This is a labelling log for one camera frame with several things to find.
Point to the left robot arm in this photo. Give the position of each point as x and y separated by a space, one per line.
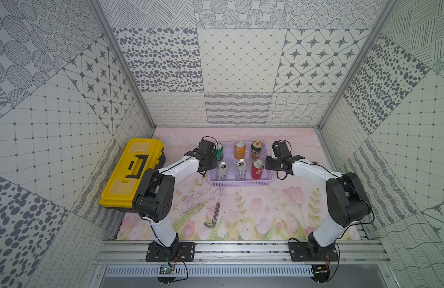
154 196

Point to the white slotted cable duct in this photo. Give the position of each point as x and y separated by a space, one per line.
231 270

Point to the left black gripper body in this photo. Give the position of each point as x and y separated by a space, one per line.
210 162

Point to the red cola can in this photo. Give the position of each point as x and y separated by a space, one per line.
257 169

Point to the yellow plastic toolbox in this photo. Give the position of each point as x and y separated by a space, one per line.
138 156

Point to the orange soda can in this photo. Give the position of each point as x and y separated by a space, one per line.
240 150

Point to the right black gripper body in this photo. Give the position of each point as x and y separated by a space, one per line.
272 164

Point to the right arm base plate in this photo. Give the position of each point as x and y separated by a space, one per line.
310 252

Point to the purple perforated plastic basket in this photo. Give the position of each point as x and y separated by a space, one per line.
230 159

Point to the green soda can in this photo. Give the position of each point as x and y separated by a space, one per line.
219 152

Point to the green gold-top drink can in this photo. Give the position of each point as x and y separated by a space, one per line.
256 149

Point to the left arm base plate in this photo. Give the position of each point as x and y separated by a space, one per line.
182 251

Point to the left green circuit board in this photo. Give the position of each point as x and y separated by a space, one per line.
166 270

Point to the grey metal allen key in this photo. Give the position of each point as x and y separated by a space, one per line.
213 212

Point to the silver slim drink can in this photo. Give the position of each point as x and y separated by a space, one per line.
222 171

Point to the aluminium mounting rail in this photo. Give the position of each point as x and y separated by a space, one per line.
241 252

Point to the right circuit board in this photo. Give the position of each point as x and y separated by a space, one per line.
321 273

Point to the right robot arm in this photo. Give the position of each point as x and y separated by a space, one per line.
347 200

